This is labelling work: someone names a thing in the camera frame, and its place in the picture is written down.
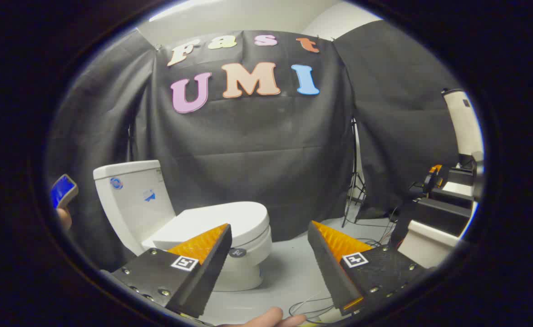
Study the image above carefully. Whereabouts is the white cylindrical appliance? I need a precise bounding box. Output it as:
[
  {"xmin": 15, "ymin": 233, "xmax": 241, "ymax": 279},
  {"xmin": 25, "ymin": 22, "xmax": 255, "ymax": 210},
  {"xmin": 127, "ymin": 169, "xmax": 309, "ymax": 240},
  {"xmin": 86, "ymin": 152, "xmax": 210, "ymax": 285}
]
[{"xmin": 441, "ymin": 89, "xmax": 484, "ymax": 157}]

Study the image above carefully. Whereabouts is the blue rectangular device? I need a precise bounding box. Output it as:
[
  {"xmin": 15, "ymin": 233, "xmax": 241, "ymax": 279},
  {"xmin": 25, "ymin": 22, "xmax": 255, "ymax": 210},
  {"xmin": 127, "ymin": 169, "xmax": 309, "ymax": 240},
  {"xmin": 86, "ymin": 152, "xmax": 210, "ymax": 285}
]
[{"xmin": 51, "ymin": 174, "xmax": 79, "ymax": 209}]

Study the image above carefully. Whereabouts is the black backdrop cloth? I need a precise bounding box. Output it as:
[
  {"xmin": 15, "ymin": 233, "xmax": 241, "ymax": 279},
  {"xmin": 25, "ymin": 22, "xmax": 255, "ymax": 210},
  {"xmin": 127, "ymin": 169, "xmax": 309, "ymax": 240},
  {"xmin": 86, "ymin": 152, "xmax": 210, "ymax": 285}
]
[{"xmin": 46, "ymin": 20, "xmax": 464, "ymax": 273}]

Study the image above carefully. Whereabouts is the white toilet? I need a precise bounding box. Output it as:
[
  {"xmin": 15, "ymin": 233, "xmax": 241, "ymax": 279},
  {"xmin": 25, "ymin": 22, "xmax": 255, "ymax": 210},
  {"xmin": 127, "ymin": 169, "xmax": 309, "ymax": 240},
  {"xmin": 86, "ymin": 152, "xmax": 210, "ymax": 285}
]
[{"xmin": 93, "ymin": 160, "xmax": 272, "ymax": 292}]

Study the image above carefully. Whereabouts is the white toilet lid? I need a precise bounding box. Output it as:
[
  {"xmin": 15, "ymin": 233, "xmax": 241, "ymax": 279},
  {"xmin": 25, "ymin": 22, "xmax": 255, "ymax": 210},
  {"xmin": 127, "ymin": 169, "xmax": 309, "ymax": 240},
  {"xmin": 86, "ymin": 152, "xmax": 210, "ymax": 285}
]
[{"xmin": 151, "ymin": 201, "xmax": 269, "ymax": 250}]

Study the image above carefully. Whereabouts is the white box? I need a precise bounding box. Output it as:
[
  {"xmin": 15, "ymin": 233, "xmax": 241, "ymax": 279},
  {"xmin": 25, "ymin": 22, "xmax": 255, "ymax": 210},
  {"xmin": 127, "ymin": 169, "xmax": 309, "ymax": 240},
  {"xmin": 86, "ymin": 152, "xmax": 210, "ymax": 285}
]
[{"xmin": 398, "ymin": 220, "xmax": 460, "ymax": 268}]

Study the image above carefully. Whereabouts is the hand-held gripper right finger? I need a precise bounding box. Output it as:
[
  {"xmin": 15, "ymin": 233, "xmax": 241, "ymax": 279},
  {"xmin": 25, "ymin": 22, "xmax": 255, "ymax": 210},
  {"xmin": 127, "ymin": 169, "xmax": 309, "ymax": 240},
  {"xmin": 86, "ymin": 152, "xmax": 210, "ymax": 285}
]
[{"xmin": 307, "ymin": 221, "xmax": 426, "ymax": 316}]

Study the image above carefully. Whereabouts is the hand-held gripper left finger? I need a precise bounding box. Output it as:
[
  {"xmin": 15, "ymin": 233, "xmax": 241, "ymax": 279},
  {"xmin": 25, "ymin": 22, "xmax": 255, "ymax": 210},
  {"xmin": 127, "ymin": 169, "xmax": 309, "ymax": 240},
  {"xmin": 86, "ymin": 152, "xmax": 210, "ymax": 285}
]
[{"xmin": 111, "ymin": 223, "xmax": 233, "ymax": 318}]

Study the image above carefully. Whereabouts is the black floor cable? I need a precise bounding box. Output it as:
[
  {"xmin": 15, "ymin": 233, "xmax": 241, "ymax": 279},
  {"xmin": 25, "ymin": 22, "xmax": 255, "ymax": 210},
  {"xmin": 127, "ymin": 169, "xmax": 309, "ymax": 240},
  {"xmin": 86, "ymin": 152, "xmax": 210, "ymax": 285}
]
[{"xmin": 288, "ymin": 293, "xmax": 340, "ymax": 321}]

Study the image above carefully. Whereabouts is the orange and black gripper tool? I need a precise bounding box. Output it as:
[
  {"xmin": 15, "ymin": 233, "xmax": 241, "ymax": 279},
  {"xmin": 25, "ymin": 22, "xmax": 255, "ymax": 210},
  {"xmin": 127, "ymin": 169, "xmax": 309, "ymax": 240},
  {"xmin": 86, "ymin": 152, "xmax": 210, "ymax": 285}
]
[{"xmin": 423, "ymin": 164, "xmax": 444, "ymax": 193}]

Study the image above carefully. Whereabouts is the black tripod stand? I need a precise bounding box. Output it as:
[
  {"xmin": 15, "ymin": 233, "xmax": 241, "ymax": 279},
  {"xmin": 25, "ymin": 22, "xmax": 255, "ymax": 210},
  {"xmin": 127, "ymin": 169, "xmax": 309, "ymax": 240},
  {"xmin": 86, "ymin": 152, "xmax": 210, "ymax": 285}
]
[{"xmin": 341, "ymin": 118, "xmax": 367, "ymax": 228}]

